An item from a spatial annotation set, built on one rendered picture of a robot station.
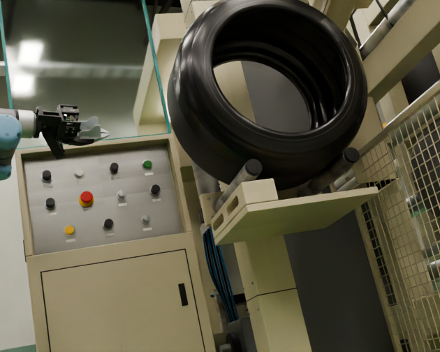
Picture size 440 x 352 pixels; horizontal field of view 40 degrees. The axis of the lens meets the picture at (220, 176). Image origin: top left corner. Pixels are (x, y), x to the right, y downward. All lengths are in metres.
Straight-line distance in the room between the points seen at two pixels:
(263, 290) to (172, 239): 0.40
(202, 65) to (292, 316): 0.79
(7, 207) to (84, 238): 9.06
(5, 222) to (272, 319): 9.42
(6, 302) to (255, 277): 9.05
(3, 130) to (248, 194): 0.60
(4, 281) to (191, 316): 8.88
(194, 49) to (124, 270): 0.78
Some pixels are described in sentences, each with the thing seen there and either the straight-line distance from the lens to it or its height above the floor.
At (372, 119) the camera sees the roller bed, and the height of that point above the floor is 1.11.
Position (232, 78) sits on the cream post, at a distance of 2.06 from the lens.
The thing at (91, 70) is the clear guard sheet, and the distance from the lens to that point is 2.31.
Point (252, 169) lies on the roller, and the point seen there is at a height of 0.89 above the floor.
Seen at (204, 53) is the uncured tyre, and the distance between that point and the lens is 1.63.
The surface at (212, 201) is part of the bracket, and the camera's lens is 1.84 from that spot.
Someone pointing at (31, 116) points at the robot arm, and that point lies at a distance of 1.68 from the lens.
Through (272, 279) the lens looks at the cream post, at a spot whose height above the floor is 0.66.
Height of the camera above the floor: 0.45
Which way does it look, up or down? 17 degrees up
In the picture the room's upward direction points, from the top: 12 degrees counter-clockwise
